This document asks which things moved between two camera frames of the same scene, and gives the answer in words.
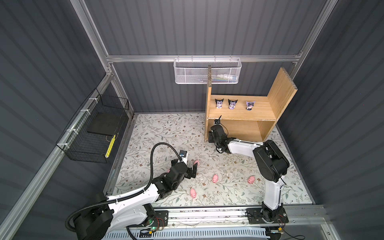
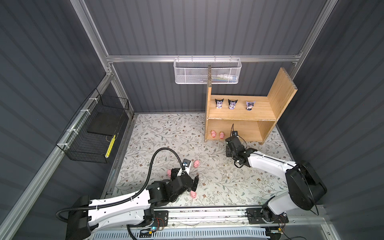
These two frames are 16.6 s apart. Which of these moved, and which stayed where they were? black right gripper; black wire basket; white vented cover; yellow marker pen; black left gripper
Moved: black left gripper; black right gripper
Stayed: white vented cover; yellow marker pen; black wire basket
